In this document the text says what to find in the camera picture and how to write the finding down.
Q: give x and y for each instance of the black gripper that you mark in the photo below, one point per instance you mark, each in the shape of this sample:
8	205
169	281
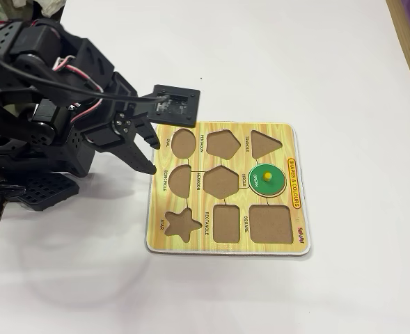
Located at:
122	124

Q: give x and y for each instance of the green circle piece yellow pin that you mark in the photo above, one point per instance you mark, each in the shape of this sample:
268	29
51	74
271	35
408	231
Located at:
257	179

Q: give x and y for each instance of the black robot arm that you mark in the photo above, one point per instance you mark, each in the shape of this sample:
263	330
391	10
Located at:
37	45

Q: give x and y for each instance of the wooden shapes puzzle board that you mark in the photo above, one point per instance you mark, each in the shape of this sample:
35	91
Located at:
225	240

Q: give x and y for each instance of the crumpled white cloth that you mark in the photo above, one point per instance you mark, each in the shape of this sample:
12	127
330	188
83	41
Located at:
51	6

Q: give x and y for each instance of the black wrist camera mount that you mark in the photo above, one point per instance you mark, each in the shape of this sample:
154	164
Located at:
175	108

